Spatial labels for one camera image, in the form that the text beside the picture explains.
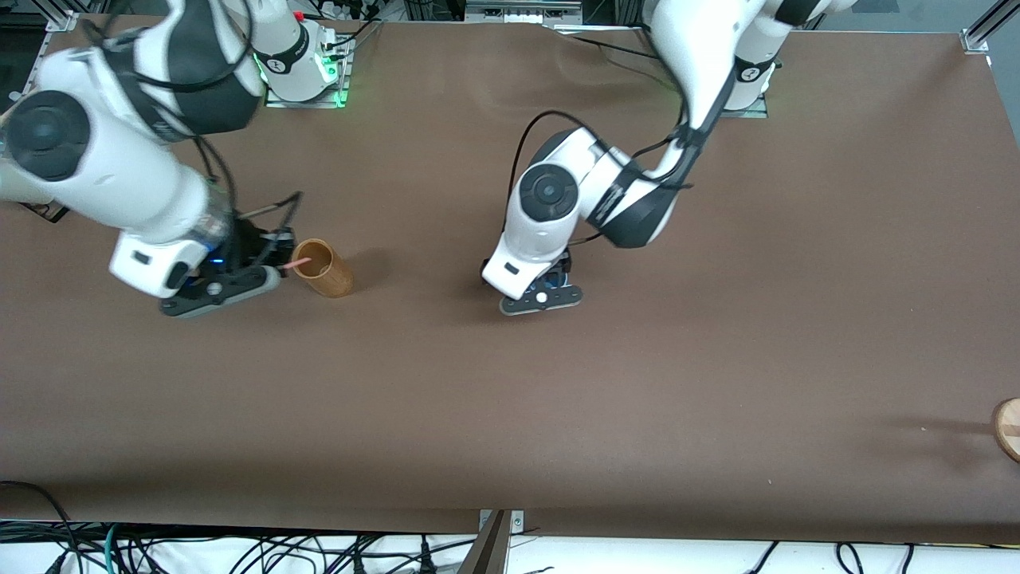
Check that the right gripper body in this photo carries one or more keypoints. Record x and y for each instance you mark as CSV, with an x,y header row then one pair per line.
x,y
249,241

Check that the pink chopstick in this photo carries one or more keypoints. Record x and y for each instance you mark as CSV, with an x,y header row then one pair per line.
x,y
302,261

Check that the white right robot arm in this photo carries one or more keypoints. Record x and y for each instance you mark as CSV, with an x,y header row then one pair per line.
x,y
119,175

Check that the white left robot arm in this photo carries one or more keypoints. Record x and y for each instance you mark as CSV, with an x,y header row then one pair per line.
x,y
550,207

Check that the bamboo chopstick holder cup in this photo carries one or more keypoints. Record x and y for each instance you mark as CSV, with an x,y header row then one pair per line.
x,y
328,275

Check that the black cup rack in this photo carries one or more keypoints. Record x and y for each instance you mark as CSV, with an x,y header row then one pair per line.
x,y
48,214

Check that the grey metal beam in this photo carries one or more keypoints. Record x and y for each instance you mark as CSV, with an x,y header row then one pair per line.
x,y
488,554

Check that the round wooden disc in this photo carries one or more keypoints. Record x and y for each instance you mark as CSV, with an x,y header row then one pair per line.
x,y
1009,430

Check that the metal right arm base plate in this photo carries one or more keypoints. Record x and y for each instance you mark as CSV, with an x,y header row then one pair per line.
x,y
339,92

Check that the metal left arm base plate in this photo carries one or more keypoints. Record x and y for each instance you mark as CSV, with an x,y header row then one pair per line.
x,y
753,113

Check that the small metal table bracket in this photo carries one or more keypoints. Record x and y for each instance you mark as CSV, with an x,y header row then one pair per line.
x,y
516,522

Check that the aluminium frame profile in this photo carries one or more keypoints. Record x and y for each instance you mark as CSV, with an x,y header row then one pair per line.
x,y
988,28
62,20

